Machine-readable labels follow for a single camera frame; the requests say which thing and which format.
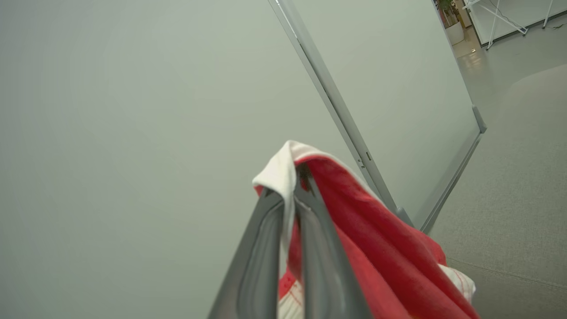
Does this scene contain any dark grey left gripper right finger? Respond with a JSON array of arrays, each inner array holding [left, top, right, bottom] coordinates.
[[293, 163, 373, 319]]

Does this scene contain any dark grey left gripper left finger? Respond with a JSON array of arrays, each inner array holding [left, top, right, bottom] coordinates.
[[207, 187, 285, 319]]

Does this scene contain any red and white garment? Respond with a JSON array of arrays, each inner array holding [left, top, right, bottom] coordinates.
[[252, 140, 482, 319]]

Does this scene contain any grey framed partition panel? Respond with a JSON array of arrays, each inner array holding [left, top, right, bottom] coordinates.
[[268, 0, 488, 234]]

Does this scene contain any potted green plant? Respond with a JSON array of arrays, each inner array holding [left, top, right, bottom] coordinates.
[[436, 0, 466, 47]]

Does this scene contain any white metal frame stand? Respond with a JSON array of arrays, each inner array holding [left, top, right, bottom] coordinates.
[[462, 0, 556, 51]]

